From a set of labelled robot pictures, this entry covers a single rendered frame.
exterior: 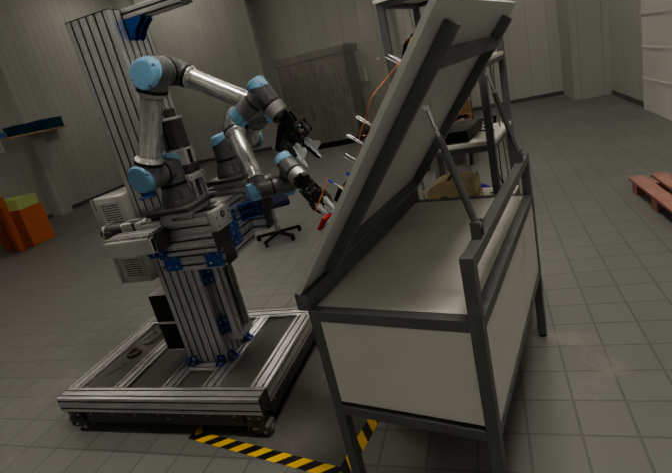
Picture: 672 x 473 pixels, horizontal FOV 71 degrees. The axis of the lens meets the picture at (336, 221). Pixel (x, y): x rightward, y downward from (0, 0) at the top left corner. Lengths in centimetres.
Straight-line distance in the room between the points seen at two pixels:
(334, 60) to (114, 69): 834
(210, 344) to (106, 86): 139
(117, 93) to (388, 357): 167
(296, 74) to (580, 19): 564
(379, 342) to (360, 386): 23
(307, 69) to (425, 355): 948
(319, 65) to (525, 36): 450
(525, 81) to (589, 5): 210
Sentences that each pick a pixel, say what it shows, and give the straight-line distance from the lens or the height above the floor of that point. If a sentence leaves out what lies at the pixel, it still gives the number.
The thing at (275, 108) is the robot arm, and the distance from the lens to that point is 172.
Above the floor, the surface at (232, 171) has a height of 119.
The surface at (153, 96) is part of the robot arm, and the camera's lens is 194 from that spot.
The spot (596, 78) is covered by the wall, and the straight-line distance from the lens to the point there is 1061.
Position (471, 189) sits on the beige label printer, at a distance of 268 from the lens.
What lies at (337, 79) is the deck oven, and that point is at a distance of 1051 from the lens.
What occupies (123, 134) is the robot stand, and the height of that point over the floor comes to 151.
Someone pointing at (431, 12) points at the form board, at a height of 164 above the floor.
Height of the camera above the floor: 155
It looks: 17 degrees down
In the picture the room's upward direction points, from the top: 13 degrees counter-clockwise
